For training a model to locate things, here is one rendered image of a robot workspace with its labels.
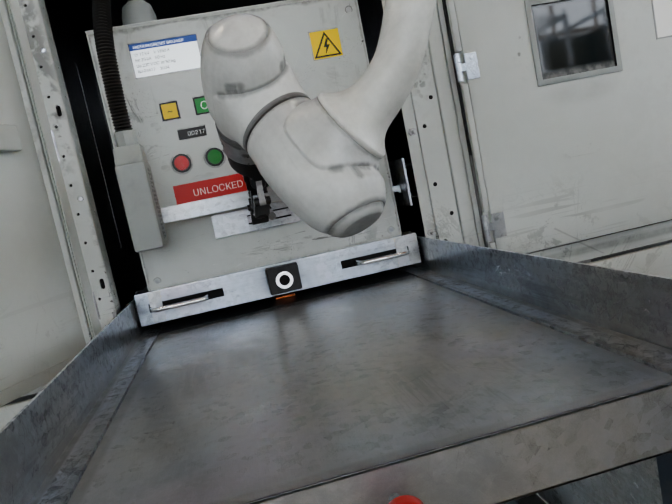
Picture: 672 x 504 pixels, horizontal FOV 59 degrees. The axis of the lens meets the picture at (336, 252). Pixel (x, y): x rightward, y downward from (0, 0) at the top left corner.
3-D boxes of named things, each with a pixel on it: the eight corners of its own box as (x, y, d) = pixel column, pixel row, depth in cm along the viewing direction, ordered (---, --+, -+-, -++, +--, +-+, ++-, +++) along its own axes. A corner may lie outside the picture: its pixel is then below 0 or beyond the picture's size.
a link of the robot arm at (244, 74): (193, 108, 81) (247, 177, 77) (172, 19, 67) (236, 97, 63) (260, 74, 84) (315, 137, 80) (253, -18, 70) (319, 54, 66)
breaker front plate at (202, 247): (403, 243, 116) (355, -9, 110) (151, 299, 108) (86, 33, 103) (401, 242, 117) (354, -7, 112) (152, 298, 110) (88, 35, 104)
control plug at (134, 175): (164, 247, 98) (139, 141, 96) (134, 253, 98) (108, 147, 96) (169, 244, 106) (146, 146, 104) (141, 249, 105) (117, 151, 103)
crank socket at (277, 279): (303, 289, 110) (297, 262, 110) (271, 296, 109) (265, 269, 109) (301, 287, 113) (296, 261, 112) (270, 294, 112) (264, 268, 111)
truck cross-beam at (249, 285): (421, 262, 117) (416, 232, 116) (141, 327, 108) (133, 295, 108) (414, 260, 122) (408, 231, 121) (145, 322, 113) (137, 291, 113)
